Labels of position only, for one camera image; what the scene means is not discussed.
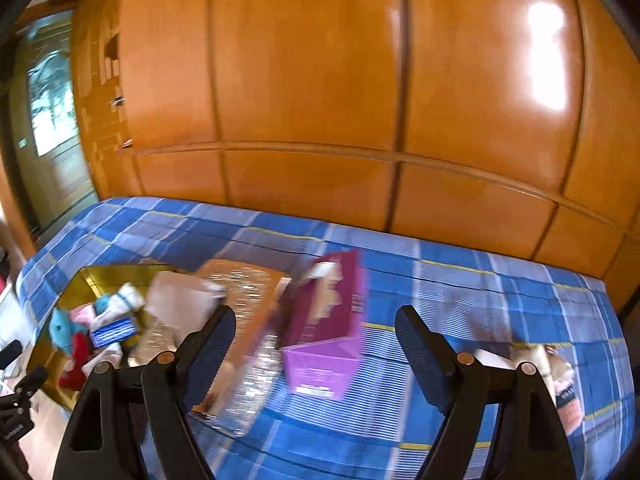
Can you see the blue plush toy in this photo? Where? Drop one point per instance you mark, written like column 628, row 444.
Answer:
column 65, row 327

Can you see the small pink cloth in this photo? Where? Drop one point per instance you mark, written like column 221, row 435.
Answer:
column 82, row 315

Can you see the purple carton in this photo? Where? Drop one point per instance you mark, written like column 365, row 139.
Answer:
column 325, row 340

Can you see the gold metal tin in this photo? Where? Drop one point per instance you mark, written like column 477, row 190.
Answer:
column 90, row 280

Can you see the white tissue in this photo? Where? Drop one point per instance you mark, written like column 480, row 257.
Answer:
column 180, row 300

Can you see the ornate gold tissue box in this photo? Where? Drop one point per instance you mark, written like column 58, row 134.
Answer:
column 250, row 290

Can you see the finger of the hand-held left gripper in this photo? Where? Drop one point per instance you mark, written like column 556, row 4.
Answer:
column 10, row 354
column 30, row 382

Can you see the glass panel door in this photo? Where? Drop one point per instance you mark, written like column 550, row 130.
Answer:
column 50, row 100

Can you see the wooden wardrobe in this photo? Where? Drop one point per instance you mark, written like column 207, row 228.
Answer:
column 325, row 60

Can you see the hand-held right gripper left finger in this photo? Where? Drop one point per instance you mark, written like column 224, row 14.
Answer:
column 210, row 355

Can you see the blue tissue pack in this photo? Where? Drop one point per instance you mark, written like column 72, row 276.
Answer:
column 114, row 332

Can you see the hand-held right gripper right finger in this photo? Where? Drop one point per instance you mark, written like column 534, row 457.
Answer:
column 425, row 360

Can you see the wooden door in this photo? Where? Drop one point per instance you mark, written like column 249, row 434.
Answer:
column 97, row 110

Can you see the metal door knob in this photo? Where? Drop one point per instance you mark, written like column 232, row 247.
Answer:
column 119, row 103

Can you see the red cloth item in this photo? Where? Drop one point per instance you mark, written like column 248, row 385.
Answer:
column 77, row 365

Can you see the blue plaid tablecloth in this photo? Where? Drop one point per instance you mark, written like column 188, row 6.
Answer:
column 450, row 270

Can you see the white sock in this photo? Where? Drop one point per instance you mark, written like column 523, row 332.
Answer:
column 125, row 302

